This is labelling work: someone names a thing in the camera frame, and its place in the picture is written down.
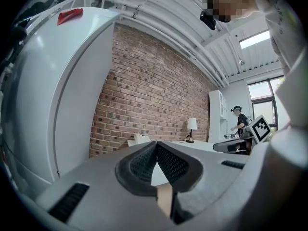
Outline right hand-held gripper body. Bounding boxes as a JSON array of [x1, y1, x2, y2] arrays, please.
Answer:
[[213, 115, 270, 155]]

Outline person's head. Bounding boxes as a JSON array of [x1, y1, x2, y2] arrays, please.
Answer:
[[205, 0, 259, 24]]

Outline dark framed window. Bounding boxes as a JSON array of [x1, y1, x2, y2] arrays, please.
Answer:
[[247, 75, 286, 131]]

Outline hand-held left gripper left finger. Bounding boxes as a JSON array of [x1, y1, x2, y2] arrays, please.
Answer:
[[115, 141, 158, 197]]

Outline grey tall cabinet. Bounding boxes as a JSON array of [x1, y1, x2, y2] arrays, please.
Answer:
[[0, 7, 121, 185]]

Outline black head camera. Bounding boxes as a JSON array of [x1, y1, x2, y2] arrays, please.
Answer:
[[199, 8, 217, 30]]

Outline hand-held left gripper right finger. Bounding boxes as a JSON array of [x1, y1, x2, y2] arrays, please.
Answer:
[[156, 141, 204, 194]]

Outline table lamp with white shade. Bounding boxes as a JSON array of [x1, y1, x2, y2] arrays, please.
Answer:
[[185, 117, 198, 143]]

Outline red plastic item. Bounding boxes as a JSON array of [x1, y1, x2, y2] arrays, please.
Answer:
[[57, 8, 84, 26]]

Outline ceiling light panel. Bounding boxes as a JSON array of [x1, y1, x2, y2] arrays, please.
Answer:
[[239, 30, 270, 50]]

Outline white ceiling pipe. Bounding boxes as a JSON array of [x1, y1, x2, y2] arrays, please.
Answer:
[[96, 0, 231, 89]]

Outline person's beige shirt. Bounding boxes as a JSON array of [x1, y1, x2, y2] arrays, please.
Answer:
[[252, 0, 308, 139]]

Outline white wall cupboard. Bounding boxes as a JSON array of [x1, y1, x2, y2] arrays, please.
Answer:
[[208, 89, 229, 143]]

